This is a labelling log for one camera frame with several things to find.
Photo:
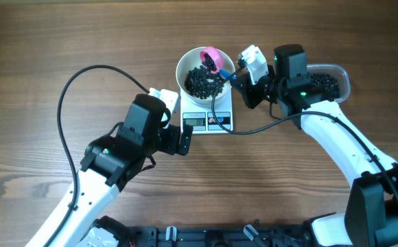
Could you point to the pink scoop blue handle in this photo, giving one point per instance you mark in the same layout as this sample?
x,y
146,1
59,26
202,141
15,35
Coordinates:
x,y
213,62

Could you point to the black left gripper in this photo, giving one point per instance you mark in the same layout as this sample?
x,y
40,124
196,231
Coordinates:
x,y
171,147

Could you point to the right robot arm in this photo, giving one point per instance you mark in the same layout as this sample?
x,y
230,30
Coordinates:
x,y
371,216

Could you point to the white bowl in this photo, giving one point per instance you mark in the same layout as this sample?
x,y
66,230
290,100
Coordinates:
x,y
192,59

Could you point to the black beans in bowl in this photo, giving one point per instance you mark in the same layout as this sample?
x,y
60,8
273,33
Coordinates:
x,y
201,82

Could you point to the clear plastic container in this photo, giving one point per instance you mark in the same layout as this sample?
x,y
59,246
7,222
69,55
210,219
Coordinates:
x,y
335,71

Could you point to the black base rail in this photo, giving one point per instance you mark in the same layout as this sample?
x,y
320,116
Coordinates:
x,y
105,232

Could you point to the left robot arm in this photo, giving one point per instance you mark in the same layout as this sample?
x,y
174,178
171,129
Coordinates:
x,y
110,162

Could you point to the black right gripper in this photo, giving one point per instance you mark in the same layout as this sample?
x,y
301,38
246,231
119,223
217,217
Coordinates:
x,y
247,88

